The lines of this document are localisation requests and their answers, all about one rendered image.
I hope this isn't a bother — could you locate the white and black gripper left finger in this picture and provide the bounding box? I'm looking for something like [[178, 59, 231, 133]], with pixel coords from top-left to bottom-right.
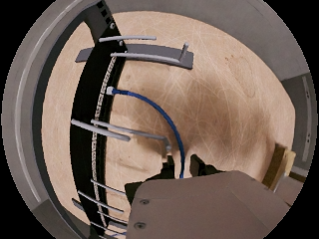
[[124, 155, 175, 206]]

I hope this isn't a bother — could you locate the dark blue network cable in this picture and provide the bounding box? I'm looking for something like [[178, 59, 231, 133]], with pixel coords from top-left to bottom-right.
[[121, 91, 185, 178]]

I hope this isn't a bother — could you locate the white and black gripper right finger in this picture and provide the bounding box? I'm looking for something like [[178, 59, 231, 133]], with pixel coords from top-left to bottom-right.
[[189, 154, 225, 177]]

